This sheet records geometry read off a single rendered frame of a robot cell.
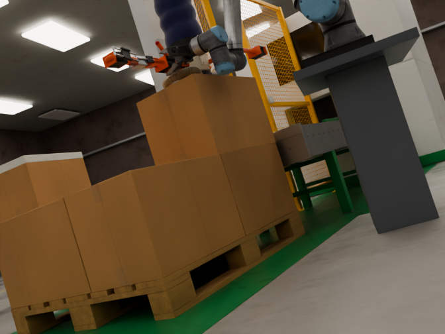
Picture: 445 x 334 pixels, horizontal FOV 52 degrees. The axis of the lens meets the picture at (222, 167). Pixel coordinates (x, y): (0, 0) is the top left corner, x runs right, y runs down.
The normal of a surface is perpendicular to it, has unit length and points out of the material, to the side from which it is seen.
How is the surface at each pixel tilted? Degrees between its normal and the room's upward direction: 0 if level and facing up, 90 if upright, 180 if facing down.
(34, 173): 90
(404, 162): 90
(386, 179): 90
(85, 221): 90
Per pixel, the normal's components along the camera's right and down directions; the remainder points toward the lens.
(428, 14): -0.25, 0.03
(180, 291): 0.79, -0.28
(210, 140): -0.55, 0.13
